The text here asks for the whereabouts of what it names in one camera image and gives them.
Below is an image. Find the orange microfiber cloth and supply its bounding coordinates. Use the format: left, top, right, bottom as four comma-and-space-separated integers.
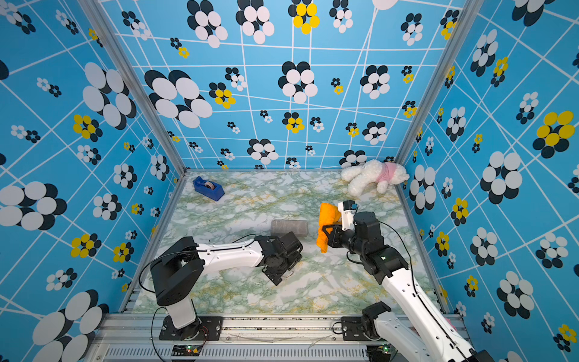
316, 203, 341, 253

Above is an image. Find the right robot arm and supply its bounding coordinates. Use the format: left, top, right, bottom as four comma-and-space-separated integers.
321, 211, 492, 361

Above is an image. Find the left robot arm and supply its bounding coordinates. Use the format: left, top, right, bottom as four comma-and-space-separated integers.
149, 232, 303, 341

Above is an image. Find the grey rectangular case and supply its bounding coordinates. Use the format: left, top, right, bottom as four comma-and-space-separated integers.
270, 220, 308, 238

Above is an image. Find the white plush dog toy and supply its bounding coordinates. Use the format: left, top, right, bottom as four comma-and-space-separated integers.
341, 160, 410, 197

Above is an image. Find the blue tape dispenser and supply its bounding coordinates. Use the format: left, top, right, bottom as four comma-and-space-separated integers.
193, 176, 225, 202

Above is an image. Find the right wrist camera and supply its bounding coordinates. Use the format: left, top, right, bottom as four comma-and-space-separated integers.
338, 200, 358, 231

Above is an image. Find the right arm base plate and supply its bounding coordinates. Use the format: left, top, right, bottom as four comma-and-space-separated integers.
340, 316, 402, 342

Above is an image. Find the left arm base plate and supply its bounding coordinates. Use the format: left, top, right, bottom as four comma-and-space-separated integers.
158, 316, 224, 342

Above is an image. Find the aluminium front rail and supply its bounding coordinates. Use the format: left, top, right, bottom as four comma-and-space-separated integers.
85, 313, 480, 362

